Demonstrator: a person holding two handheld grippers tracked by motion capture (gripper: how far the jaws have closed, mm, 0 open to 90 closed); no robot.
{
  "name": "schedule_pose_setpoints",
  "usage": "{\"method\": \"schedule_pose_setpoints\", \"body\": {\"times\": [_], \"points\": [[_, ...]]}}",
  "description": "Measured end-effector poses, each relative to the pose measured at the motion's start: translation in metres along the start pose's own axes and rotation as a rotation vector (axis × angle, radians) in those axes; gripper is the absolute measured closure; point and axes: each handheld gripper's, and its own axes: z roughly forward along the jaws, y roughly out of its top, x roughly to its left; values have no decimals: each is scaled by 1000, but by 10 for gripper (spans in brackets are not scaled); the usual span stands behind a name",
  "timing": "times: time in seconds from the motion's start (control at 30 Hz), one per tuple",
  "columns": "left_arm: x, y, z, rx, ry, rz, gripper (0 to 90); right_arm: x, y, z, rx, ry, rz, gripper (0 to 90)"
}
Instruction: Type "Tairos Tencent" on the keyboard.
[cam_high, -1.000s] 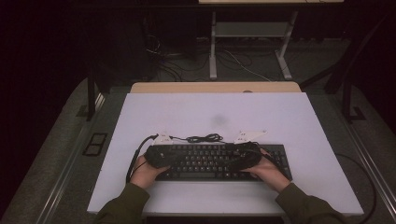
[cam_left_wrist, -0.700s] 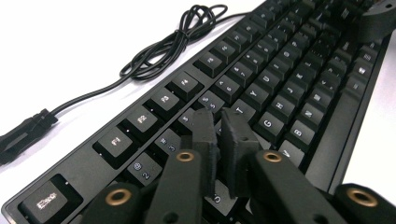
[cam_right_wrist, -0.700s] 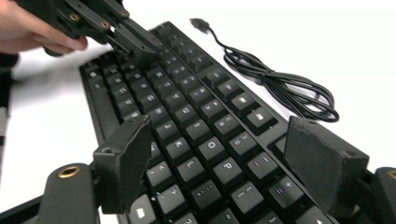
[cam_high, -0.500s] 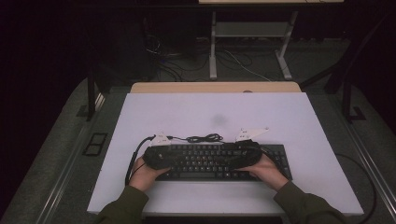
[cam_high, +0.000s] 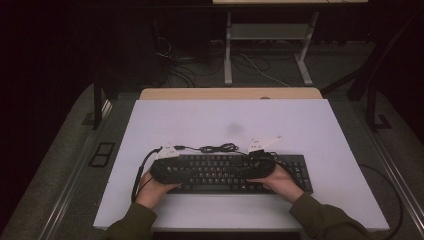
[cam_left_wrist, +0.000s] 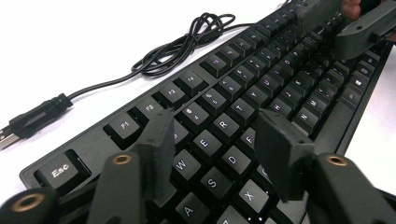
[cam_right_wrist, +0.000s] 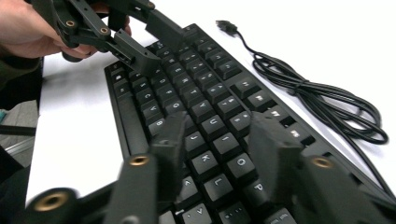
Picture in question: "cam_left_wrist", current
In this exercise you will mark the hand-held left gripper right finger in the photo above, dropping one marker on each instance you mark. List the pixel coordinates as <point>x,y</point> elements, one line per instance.
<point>283,152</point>

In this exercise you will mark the black computer keyboard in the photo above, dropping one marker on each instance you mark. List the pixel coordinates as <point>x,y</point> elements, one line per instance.
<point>218,102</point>

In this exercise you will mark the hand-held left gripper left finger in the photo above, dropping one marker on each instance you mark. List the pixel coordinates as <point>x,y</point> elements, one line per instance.
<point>158,149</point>

